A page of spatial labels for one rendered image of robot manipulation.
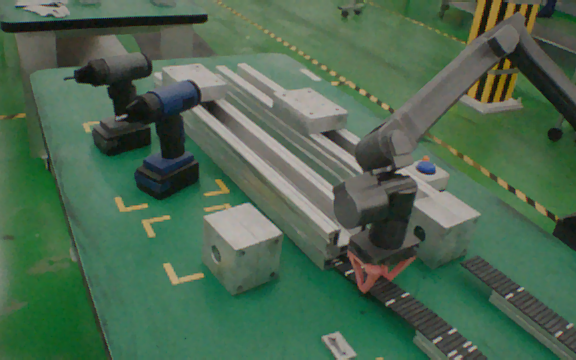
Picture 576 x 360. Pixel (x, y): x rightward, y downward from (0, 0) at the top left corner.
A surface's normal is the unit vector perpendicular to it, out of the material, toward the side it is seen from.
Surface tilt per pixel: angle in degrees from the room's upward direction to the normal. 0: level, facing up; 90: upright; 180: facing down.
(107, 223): 0
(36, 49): 90
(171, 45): 90
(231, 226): 0
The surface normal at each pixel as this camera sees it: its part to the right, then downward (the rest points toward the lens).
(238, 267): 0.60, 0.46
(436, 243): -0.83, 0.20
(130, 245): 0.11, -0.86
